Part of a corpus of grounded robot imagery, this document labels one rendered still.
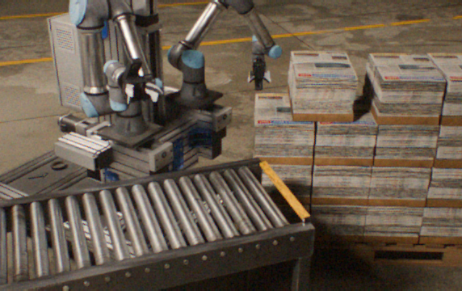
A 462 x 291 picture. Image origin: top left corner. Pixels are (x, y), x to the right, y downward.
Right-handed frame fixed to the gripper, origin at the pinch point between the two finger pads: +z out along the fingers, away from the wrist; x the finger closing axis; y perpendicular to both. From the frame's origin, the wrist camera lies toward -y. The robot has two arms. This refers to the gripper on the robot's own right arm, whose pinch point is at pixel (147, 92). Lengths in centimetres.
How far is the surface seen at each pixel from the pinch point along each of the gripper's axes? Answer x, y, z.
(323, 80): -95, 6, -16
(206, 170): -33, 40, -8
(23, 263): 46, 51, 14
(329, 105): -100, 18, -14
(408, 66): -139, -1, -8
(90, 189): 13, 46, -18
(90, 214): 19, 47, -1
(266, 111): -83, 30, -40
